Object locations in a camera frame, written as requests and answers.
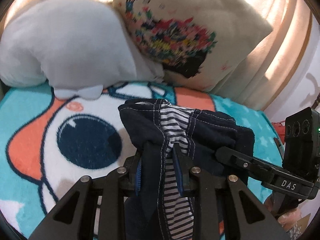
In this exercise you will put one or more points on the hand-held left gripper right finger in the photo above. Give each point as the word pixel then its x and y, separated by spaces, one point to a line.
pixel 178 172

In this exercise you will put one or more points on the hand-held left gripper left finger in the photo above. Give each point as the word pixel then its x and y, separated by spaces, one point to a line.
pixel 138 177

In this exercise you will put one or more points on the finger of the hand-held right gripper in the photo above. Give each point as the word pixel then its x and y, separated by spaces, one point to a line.
pixel 250 165

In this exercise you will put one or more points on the striped navy pants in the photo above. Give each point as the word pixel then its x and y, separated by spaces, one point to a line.
pixel 212 132

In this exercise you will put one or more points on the person's right hand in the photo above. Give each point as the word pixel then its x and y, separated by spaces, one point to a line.
pixel 287 218

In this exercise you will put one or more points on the red cloth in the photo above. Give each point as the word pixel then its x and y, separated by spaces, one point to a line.
pixel 278 125

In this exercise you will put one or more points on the cartoon printed teal blanket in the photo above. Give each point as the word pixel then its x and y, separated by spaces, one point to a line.
pixel 87 142

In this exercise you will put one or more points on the grey plush pillow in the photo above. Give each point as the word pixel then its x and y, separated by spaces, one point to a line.
pixel 70 42

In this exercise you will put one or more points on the floral print cream cushion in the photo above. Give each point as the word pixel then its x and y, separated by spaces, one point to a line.
pixel 200 10

